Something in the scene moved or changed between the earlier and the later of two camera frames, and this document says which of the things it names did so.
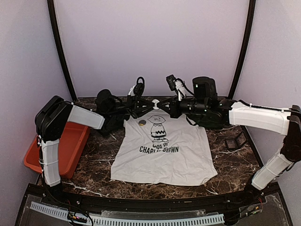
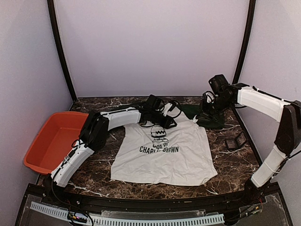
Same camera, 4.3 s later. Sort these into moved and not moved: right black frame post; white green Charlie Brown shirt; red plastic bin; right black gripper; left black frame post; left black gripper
Moved: left black gripper; right black gripper
Not moved: red plastic bin; right black frame post; white green Charlie Brown shirt; left black frame post
